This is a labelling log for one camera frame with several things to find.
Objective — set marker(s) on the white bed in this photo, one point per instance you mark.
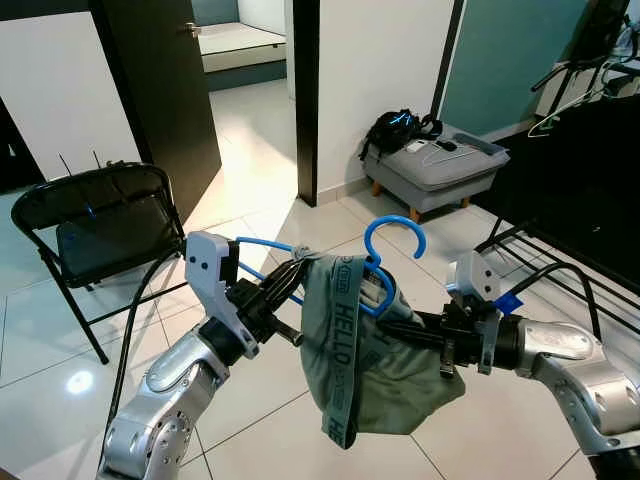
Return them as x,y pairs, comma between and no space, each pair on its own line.
240,40

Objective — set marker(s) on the black door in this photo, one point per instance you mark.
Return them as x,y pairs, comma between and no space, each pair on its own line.
165,100

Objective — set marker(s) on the silver right arm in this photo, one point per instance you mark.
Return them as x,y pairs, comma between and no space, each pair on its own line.
570,360

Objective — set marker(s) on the grey ottoman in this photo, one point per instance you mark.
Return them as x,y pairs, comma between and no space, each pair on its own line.
440,178

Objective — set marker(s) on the black metal clothes rack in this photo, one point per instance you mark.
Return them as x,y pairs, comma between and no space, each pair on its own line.
488,240

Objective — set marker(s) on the blue plastic hanger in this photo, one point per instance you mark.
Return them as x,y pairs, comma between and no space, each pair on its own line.
398,219

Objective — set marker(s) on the black backpack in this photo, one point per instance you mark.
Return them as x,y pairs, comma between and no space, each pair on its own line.
395,130

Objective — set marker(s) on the grey-green shorts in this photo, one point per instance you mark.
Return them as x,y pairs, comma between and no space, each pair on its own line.
380,380

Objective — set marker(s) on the white hanger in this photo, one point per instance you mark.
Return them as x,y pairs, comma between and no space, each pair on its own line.
560,110

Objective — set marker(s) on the silver left arm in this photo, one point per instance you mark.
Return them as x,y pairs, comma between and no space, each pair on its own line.
170,400

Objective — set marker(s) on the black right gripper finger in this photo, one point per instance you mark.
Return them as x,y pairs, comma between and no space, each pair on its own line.
410,326
415,341

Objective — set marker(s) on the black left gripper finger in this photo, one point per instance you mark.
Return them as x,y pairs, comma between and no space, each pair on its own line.
285,272
288,288

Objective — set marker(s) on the black folding chair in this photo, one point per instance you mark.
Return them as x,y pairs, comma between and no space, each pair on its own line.
100,235

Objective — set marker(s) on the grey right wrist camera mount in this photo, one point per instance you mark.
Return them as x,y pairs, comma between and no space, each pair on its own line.
470,278

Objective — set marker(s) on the black shorts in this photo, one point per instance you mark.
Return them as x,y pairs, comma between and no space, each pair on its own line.
580,170

